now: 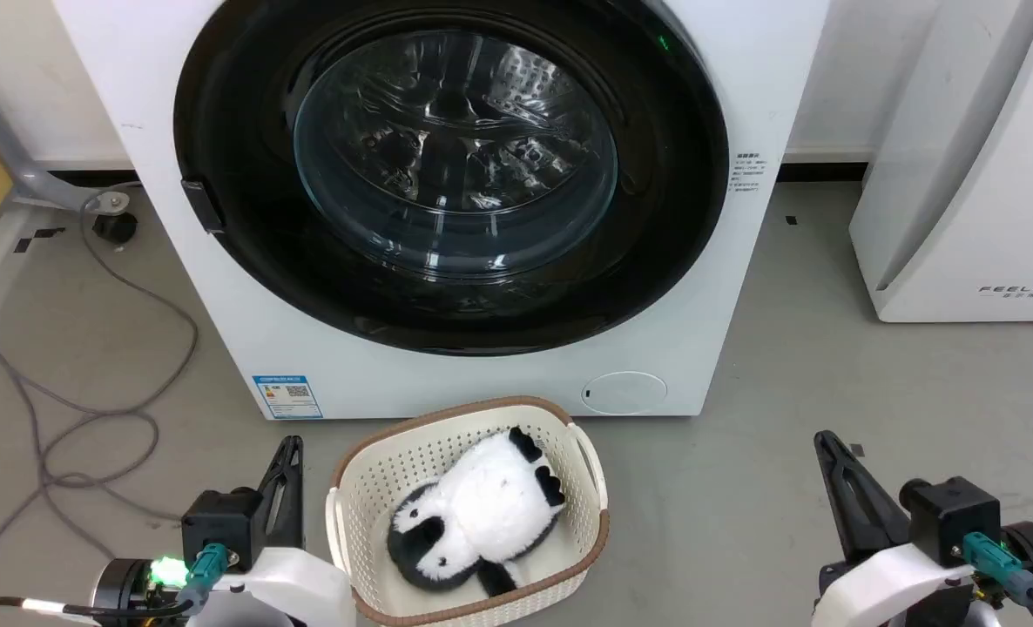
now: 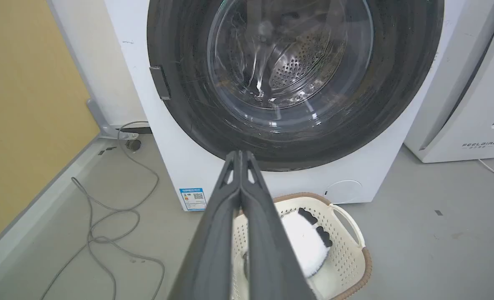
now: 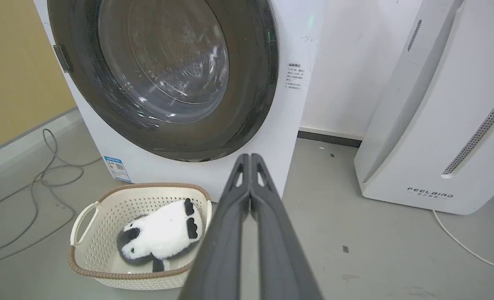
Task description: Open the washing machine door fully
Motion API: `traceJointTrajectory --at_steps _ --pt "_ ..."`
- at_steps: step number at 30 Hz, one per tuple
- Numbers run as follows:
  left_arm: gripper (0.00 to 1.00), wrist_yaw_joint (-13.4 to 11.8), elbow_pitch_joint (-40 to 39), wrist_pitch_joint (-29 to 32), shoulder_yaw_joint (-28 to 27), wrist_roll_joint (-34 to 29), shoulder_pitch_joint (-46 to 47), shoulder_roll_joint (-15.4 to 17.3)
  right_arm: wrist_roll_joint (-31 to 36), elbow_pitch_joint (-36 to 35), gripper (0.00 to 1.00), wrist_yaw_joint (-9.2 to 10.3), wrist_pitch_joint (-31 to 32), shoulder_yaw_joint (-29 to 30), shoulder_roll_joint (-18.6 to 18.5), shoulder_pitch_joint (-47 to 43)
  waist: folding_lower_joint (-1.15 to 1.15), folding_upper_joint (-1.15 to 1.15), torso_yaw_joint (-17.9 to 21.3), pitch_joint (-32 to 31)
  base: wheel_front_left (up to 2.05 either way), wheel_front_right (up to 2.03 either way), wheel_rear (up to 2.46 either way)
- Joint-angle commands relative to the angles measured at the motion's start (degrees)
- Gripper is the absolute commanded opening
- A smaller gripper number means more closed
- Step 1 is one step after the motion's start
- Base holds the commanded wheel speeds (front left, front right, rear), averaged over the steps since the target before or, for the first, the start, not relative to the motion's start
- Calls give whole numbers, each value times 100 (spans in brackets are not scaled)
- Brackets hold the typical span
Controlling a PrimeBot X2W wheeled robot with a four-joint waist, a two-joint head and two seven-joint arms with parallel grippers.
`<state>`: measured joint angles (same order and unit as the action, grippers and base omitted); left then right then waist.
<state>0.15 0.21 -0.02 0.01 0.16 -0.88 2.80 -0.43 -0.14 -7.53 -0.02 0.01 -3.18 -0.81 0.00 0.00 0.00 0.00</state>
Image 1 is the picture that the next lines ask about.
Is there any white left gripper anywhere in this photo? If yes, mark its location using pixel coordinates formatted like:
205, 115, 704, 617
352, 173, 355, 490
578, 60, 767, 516
208, 435, 358, 627

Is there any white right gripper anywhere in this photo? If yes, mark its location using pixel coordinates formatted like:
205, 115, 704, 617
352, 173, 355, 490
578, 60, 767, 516
811, 430, 976, 627

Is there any white front-load washing machine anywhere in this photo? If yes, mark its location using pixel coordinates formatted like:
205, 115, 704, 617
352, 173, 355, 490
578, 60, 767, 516
51, 0, 831, 421

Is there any round black glass washer door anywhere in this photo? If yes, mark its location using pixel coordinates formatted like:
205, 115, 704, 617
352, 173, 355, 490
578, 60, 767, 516
172, 0, 731, 357

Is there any cream laundry basket brown rim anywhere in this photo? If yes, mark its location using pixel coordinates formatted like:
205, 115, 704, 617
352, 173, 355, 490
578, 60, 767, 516
324, 396, 611, 627

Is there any blue energy label sticker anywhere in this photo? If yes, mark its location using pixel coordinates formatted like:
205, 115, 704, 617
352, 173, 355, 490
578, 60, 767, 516
253, 374, 324, 421

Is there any black and white panda plush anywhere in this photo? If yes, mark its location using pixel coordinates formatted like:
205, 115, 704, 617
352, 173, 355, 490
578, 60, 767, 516
385, 426, 568, 598

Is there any round white filter cover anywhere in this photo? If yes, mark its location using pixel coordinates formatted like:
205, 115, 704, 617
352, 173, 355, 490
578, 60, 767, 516
583, 371, 669, 416

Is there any black caster wheel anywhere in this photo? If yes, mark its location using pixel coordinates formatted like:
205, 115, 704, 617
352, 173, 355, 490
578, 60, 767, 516
91, 211, 139, 246

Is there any small printed text sticker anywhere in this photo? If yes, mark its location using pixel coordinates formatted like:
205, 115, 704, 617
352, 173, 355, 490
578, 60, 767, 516
732, 152, 771, 195

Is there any white air purifier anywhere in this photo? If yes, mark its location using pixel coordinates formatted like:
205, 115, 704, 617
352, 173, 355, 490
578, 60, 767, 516
848, 0, 1033, 324

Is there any grey metal furniture leg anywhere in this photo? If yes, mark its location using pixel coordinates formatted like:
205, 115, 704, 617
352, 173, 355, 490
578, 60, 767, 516
0, 91, 132, 215

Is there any black cable teal plug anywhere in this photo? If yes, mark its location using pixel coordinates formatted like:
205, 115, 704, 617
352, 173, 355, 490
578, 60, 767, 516
961, 532, 1033, 627
0, 543, 230, 627

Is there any grey floor cable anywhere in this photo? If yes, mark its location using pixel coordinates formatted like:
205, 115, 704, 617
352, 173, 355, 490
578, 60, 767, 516
0, 187, 200, 603

